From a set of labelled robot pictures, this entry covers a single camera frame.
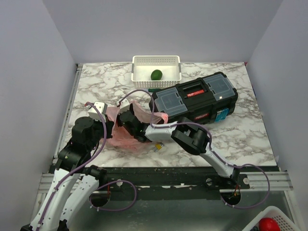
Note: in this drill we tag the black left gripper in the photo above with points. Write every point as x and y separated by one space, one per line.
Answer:
109 125

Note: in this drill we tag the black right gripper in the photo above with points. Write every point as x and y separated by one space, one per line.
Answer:
130 110

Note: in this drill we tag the pink plastic bag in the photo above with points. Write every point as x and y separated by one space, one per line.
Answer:
121 138

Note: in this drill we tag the green fake fruit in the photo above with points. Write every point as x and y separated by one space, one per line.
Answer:
156 75

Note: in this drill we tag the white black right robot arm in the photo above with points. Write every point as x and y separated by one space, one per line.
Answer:
191 137

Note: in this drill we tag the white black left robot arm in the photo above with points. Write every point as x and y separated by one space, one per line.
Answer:
72 181

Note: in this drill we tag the white perforated plastic basket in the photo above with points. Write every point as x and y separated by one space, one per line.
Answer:
144 65

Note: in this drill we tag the black toolbox clear lids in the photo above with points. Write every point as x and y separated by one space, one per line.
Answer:
203 100

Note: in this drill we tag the red ball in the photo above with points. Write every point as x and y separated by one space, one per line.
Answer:
268 224

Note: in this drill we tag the white basket bottom right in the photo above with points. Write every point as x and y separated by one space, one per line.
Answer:
274 213

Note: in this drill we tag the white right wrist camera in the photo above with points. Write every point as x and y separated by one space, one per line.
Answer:
123 106

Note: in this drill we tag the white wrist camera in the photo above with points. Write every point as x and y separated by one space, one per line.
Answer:
123 106
97 110

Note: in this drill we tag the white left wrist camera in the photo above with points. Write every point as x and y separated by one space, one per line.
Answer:
97 110

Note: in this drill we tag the green handled screwdriver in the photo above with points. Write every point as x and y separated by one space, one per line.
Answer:
151 90

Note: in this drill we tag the aluminium rail left edge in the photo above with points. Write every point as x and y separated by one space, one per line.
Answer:
67 115

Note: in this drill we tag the aluminium rail front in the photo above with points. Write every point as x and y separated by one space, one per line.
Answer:
279 181

